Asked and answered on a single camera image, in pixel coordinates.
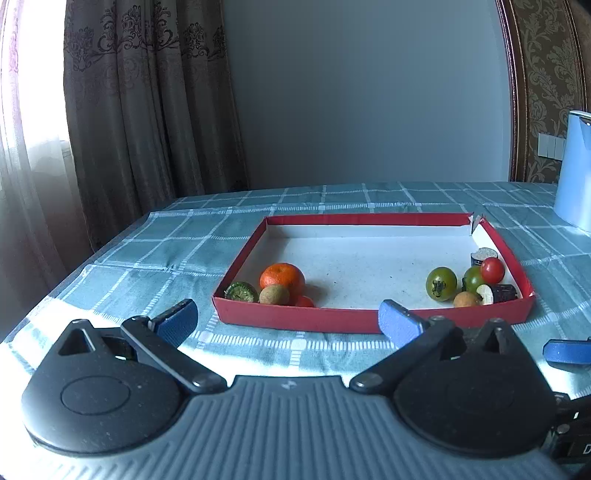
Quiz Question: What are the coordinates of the white wall switch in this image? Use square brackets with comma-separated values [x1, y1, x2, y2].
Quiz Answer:
[538, 133, 566, 161]

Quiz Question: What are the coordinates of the red cherry tomato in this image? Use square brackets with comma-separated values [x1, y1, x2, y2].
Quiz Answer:
[480, 257, 506, 285]

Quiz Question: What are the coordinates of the brown patterned curtain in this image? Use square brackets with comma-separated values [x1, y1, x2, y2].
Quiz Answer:
[62, 0, 250, 252]

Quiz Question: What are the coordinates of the large green tomato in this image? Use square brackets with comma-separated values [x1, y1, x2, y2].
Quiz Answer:
[426, 267, 459, 302]

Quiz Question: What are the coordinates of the wooden wall frame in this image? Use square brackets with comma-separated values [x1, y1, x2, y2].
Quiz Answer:
[494, 0, 532, 183]

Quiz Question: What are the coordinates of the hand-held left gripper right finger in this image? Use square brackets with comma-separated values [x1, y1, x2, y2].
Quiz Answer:
[349, 299, 543, 395]

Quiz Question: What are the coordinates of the small green tomato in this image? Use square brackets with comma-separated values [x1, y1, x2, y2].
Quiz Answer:
[462, 265, 485, 294]

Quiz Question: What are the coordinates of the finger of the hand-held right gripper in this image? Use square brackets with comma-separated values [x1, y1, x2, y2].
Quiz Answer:
[542, 338, 591, 367]

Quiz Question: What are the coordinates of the orange mandarin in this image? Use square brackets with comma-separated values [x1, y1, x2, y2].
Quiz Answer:
[259, 262, 306, 303]

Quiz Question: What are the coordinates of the white kettle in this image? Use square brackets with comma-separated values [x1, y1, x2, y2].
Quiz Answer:
[553, 110, 591, 232]

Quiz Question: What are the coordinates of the sheer white curtain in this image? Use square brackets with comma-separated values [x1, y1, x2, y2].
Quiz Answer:
[0, 0, 93, 344]

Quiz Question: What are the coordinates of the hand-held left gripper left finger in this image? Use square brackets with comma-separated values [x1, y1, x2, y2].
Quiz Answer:
[34, 298, 228, 394]

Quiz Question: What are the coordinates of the brown kiwi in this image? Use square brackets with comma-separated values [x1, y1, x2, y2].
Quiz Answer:
[259, 284, 291, 306]

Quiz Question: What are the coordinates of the red cardboard box tray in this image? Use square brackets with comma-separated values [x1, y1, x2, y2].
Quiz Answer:
[212, 212, 536, 334]

